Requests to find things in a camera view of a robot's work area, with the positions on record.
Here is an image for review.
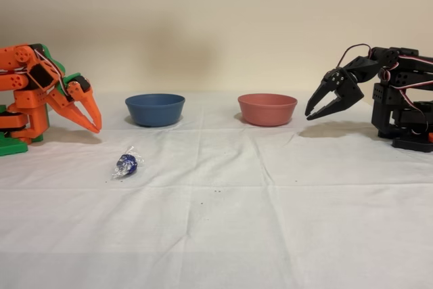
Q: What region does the blue candy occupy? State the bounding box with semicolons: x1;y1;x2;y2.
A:
110;146;147;181

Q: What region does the pink bowl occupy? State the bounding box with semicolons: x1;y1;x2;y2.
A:
237;93;298;127

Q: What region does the blue bowl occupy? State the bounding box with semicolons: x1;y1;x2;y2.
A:
124;93;186;128

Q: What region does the white tablecloth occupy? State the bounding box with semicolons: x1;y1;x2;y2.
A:
0;91;433;289

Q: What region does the servo cable of orange arm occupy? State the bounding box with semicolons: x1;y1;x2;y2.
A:
32;48;66;83

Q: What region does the servo cable of black arm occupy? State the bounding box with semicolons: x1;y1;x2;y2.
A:
337;43;373;68

